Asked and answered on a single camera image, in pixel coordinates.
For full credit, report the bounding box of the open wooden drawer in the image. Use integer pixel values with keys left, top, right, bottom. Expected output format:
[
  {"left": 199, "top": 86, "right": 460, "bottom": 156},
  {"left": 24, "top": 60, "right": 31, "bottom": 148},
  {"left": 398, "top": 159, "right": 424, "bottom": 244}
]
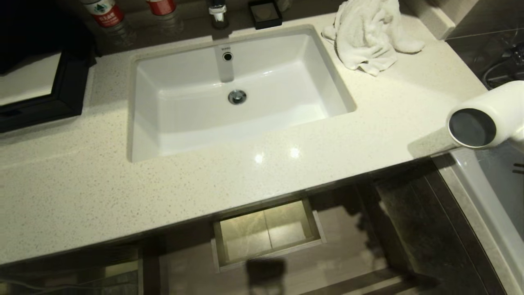
[{"left": 210, "top": 197, "right": 327, "bottom": 273}]

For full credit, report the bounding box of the white rectangular sink basin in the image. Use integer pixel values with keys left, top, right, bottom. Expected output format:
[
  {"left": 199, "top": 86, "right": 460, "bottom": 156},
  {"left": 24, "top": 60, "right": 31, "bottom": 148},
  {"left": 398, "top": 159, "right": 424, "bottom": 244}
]
[{"left": 130, "top": 25, "right": 357, "bottom": 163}]

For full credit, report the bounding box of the black square dish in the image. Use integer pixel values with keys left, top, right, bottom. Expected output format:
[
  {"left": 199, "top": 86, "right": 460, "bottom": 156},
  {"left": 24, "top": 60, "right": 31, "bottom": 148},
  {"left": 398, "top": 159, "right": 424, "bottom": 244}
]
[{"left": 248, "top": 0, "right": 283, "bottom": 30}]

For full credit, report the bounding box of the chrome faucet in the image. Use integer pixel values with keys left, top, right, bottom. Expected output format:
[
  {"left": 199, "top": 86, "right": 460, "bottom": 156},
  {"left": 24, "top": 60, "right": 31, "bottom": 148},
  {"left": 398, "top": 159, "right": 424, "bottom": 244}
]
[{"left": 208, "top": 0, "right": 230, "bottom": 30}]

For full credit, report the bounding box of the white crumpled towel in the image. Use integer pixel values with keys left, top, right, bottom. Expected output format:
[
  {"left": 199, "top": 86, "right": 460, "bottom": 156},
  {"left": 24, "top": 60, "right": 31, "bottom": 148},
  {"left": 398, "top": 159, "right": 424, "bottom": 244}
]
[{"left": 322, "top": 0, "right": 425, "bottom": 77}]

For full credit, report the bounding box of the water bottle red label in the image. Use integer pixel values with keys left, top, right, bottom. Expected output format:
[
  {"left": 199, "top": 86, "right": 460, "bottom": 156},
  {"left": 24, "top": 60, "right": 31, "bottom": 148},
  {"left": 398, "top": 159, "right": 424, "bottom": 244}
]
[
  {"left": 80, "top": 0, "right": 136, "bottom": 45},
  {"left": 146, "top": 0, "right": 181, "bottom": 31}
]

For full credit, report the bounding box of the black framed tray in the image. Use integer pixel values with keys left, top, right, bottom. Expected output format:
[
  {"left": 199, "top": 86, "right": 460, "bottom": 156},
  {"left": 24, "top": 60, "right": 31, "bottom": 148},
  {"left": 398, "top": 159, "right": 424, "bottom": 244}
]
[{"left": 0, "top": 49, "right": 97, "bottom": 133}]

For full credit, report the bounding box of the black cable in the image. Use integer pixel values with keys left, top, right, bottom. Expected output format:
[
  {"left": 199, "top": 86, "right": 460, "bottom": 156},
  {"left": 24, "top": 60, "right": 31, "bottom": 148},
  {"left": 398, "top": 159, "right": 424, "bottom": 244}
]
[{"left": 482, "top": 43, "right": 524, "bottom": 89}]

